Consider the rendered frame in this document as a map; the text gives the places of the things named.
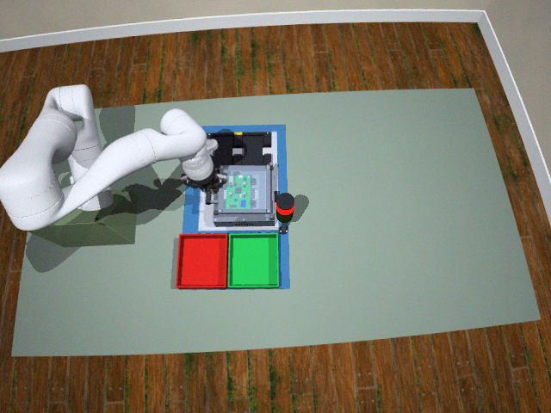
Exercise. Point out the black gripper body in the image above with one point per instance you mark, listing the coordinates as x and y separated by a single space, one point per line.
205 181

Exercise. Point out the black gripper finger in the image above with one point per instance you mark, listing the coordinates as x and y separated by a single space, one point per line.
218 183
184 180

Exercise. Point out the red bin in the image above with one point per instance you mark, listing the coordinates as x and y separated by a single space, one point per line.
201 262

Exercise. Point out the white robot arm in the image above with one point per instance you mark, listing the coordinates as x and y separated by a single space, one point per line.
29 189

